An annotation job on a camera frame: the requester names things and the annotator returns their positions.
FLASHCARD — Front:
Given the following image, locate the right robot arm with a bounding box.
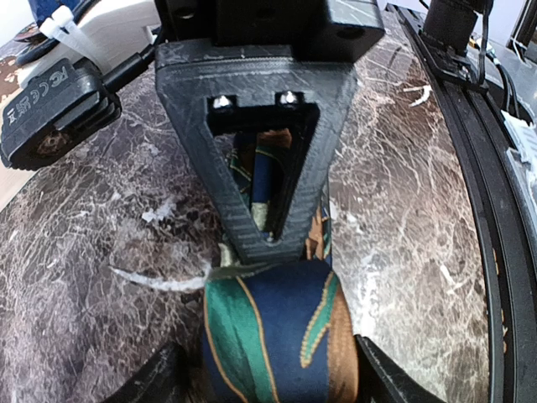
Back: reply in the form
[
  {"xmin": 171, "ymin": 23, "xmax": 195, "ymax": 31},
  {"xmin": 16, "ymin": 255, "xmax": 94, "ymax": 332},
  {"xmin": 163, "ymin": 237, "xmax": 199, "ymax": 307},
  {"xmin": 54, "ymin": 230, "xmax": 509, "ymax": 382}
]
[{"xmin": 1, "ymin": 1, "xmax": 384, "ymax": 264}]

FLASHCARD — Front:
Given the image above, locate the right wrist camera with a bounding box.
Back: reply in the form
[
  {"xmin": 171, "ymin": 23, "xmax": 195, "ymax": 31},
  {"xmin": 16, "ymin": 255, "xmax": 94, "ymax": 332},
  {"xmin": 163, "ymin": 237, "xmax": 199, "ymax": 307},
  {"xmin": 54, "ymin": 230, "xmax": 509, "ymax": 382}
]
[{"xmin": 1, "ymin": 59, "xmax": 122, "ymax": 170}]

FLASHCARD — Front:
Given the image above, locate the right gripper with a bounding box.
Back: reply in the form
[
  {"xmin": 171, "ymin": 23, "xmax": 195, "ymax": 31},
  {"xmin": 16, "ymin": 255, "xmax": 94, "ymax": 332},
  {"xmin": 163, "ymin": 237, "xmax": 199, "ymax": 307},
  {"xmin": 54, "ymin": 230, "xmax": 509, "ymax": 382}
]
[{"xmin": 155, "ymin": 0, "xmax": 385, "ymax": 61}]

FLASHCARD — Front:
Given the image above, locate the brown green patterned tie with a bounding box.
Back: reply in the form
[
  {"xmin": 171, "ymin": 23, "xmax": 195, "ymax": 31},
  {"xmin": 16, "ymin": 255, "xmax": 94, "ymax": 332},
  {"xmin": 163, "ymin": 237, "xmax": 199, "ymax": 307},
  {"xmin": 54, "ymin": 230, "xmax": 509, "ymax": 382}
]
[{"xmin": 201, "ymin": 128, "xmax": 361, "ymax": 403}]

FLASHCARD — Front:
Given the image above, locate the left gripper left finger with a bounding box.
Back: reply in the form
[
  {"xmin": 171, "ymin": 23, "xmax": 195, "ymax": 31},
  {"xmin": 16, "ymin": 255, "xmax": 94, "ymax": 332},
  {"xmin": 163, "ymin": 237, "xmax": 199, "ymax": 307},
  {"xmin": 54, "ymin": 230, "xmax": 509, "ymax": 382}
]
[{"xmin": 104, "ymin": 342, "xmax": 189, "ymax": 403}]

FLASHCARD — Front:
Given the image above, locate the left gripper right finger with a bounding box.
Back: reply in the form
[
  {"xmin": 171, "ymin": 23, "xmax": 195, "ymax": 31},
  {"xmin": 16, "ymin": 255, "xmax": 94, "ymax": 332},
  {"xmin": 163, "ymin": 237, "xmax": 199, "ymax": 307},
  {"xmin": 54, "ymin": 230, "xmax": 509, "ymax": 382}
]
[{"xmin": 355, "ymin": 335, "xmax": 443, "ymax": 403}]

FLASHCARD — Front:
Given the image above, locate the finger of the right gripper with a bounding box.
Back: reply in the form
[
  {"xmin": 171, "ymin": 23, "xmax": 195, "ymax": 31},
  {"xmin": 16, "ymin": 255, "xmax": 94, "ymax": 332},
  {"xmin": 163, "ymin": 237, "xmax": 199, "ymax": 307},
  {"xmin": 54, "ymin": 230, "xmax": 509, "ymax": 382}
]
[{"xmin": 155, "ymin": 41, "xmax": 357, "ymax": 264}]

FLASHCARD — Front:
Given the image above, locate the black front rail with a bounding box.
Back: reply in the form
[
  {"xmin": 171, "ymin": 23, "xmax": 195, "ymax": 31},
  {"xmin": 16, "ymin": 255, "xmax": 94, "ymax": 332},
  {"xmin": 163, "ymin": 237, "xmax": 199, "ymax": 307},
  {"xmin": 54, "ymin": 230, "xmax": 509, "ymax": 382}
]
[{"xmin": 388, "ymin": 5, "xmax": 536, "ymax": 402}]

